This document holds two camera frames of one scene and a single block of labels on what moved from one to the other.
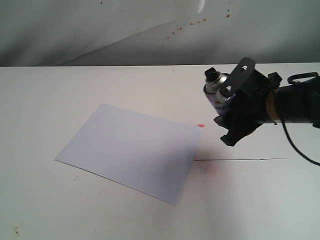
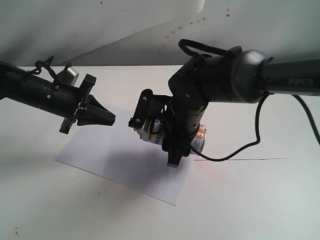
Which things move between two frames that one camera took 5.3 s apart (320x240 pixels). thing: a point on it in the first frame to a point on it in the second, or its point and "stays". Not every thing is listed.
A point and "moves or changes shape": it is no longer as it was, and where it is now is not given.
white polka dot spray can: [214, 80] moves or changes shape
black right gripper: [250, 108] to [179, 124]
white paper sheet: [152, 155] stays
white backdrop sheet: [140, 32] stays
